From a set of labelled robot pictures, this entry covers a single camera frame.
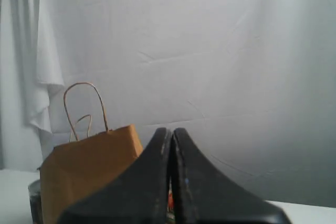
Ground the brown paper bag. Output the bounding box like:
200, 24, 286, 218
39, 82, 144, 224

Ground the white backdrop cloth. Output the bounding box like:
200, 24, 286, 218
1, 0, 335, 207

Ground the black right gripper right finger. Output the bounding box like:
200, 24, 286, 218
171, 128, 291, 223

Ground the yellow noodle package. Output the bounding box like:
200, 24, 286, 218
166, 179, 175, 223

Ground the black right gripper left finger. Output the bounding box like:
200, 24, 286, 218
57, 127, 171, 223

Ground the dark can with pull-tab lid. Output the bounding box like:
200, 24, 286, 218
28, 179, 44, 224

